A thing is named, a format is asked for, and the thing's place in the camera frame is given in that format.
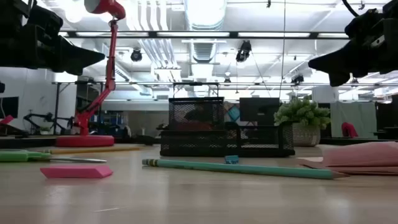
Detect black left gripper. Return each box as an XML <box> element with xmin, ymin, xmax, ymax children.
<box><xmin>0</xmin><ymin>0</ymin><xmax>106</xmax><ymax>76</ymax></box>

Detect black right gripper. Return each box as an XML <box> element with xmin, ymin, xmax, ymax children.
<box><xmin>308</xmin><ymin>0</ymin><xmax>398</xmax><ymax>87</ymax></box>

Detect pink sticky note pad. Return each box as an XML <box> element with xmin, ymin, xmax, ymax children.
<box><xmin>297</xmin><ymin>141</ymin><xmax>398</xmax><ymax>175</ymax></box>

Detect yellow pencil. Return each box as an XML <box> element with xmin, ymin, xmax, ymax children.
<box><xmin>43</xmin><ymin>146</ymin><xmax>141</xmax><ymax>155</ymax></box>

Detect pink eraser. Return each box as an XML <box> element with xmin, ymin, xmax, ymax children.
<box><xmin>39</xmin><ymin>164</ymin><xmax>114</xmax><ymax>179</ymax></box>

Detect green-handled scissors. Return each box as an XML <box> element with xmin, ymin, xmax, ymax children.
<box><xmin>0</xmin><ymin>149</ymin><xmax>108</xmax><ymax>164</ymax></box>

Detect teal pencil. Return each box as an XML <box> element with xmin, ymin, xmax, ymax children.
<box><xmin>142</xmin><ymin>158</ymin><xmax>349</xmax><ymax>180</ymax></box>

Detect black mesh desk organizer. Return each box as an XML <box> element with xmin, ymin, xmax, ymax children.
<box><xmin>159</xmin><ymin>96</ymin><xmax>295</xmax><ymax>158</ymax></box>

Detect red office chair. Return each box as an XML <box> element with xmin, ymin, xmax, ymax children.
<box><xmin>341</xmin><ymin>122</ymin><xmax>359</xmax><ymax>139</ymax></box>

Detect pale green curtain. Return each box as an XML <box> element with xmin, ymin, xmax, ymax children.
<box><xmin>330</xmin><ymin>101</ymin><xmax>377</xmax><ymax>138</ymax></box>

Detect green potted plant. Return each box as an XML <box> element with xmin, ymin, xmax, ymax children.
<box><xmin>273</xmin><ymin>95</ymin><xmax>331</xmax><ymax>147</ymax></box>

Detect background robot arms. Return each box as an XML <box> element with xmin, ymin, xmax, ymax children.
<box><xmin>23</xmin><ymin>111</ymin><xmax>75</xmax><ymax>135</ymax></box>

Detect red desk lamp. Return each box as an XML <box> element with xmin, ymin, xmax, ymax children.
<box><xmin>55</xmin><ymin>0</ymin><xmax>127</xmax><ymax>147</ymax></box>

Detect black background monitor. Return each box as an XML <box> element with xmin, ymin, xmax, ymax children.
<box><xmin>239</xmin><ymin>97</ymin><xmax>280</xmax><ymax>126</ymax></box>

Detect ceiling-mounted camera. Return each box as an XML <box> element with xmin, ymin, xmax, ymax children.
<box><xmin>235</xmin><ymin>40</ymin><xmax>252</xmax><ymax>63</ymax></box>
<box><xmin>130</xmin><ymin>48</ymin><xmax>143</xmax><ymax>62</ymax></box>

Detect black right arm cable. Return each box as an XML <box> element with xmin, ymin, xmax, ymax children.
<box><xmin>341</xmin><ymin>0</ymin><xmax>361</xmax><ymax>18</ymax></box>

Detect dark wall screen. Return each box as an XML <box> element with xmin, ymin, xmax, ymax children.
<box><xmin>0</xmin><ymin>96</ymin><xmax>19</xmax><ymax>119</ymax></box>

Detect black aluminium table frame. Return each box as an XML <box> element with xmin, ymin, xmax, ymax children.
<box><xmin>0</xmin><ymin>135</ymin><xmax>398</xmax><ymax>149</ymax></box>

